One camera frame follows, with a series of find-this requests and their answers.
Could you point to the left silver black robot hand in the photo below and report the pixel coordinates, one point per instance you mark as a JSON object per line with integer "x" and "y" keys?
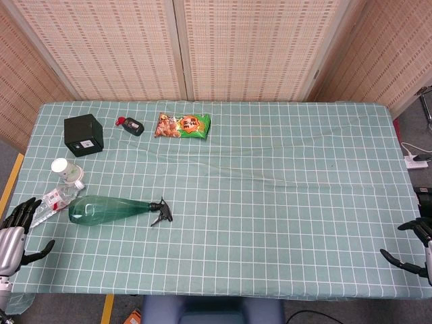
{"x": 11, "y": 246}

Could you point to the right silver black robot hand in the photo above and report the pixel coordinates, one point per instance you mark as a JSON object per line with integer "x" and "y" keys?
{"x": 428, "y": 256}

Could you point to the green spray bottle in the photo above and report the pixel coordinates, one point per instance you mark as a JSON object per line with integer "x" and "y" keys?
{"x": 101, "y": 209}

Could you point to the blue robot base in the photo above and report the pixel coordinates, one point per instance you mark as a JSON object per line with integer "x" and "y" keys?
{"x": 209, "y": 310}

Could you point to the clear plastic water bottle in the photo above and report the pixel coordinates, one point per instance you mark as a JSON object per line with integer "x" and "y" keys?
{"x": 55, "y": 199}

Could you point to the small black bottle red cap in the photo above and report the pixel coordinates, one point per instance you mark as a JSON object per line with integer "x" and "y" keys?
{"x": 132, "y": 126}

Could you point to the black flat device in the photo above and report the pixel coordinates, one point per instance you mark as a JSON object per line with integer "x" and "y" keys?
{"x": 424, "y": 199}

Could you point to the yellow floor tape strip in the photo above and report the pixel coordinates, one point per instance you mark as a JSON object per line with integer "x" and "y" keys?
{"x": 108, "y": 308}
{"x": 11, "y": 182}

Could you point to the white paper cup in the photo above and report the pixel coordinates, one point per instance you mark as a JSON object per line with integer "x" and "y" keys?
{"x": 67, "y": 171}

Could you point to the white power strip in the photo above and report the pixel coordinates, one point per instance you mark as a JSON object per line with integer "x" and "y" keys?
{"x": 416, "y": 163}

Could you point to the black cube box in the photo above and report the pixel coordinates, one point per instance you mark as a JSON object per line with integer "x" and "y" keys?
{"x": 82, "y": 133}

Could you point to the orange box on floor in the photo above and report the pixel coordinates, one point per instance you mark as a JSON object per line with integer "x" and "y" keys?
{"x": 134, "y": 317}

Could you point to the metal chair leg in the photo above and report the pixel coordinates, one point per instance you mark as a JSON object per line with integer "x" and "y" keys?
{"x": 427, "y": 108}

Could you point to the bamboo folding screen panel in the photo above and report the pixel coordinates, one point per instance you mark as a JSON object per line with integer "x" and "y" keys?
{"x": 388, "y": 57}
{"x": 23, "y": 94}
{"x": 256, "y": 47}
{"x": 108, "y": 47}

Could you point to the green checked tablecloth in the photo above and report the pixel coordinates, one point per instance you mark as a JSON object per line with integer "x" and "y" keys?
{"x": 253, "y": 202}

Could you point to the orange green snack bag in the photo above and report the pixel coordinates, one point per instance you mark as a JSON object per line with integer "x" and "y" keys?
{"x": 182, "y": 126}

